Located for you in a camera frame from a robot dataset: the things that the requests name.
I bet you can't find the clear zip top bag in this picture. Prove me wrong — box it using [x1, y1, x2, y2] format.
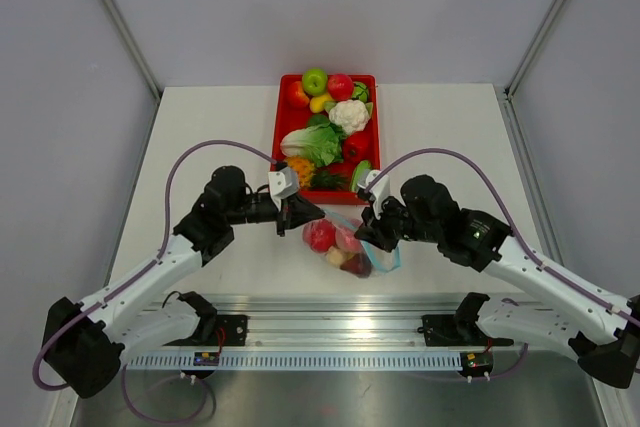
[302, 209, 402, 279]

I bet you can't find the red plastic tray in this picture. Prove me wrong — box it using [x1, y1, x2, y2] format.
[272, 74, 381, 206]

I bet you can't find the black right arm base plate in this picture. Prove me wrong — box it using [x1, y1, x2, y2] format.
[416, 314, 515, 348]

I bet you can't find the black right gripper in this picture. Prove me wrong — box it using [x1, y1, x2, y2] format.
[356, 191, 442, 252]

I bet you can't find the red apple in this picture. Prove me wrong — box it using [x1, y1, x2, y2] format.
[327, 73, 354, 102]

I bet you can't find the pink peach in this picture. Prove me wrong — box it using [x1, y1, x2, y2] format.
[335, 227, 362, 253]

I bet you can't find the aluminium frame post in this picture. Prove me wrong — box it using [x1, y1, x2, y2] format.
[73, 0, 161, 103]
[504, 0, 599, 101]

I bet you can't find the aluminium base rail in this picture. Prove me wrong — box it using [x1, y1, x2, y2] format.
[119, 294, 611, 353]

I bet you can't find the dark red onion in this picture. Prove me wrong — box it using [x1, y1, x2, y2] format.
[341, 254, 373, 278]

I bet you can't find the red bell pepper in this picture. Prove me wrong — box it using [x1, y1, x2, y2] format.
[342, 131, 372, 163]

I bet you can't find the white slotted cable duct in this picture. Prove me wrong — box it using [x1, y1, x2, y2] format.
[128, 349, 462, 372]

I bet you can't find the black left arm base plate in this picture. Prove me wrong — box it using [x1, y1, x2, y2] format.
[168, 314, 249, 347]

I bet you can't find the green apple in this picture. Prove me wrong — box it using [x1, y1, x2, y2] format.
[301, 68, 328, 97]

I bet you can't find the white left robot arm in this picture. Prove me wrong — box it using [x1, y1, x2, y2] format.
[41, 166, 324, 399]

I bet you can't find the left aluminium frame post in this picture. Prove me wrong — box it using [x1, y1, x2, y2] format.
[73, 0, 161, 103]

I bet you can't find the white cauliflower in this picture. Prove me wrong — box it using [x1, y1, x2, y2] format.
[328, 100, 371, 136]

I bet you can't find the green lettuce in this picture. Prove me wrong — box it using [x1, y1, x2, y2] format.
[280, 123, 347, 167]

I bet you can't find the garlic bulb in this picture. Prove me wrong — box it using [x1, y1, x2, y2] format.
[325, 247, 349, 268]

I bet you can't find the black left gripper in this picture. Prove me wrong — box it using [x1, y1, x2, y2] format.
[226, 191, 324, 236]

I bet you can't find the dark green round vegetable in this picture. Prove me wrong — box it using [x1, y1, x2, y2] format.
[351, 81, 370, 103]

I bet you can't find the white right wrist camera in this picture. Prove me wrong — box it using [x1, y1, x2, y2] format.
[356, 169, 391, 219]

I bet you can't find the small pineapple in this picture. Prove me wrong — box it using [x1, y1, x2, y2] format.
[285, 156, 347, 191]

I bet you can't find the yellow lemon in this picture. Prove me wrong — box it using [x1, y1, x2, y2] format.
[309, 92, 334, 114]

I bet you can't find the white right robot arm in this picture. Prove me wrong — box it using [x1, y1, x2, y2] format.
[356, 170, 639, 389]

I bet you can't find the green cucumber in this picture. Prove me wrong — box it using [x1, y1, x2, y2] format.
[350, 160, 372, 193]

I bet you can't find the right aluminium frame post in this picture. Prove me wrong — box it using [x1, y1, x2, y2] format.
[504, 0, 599, 101]

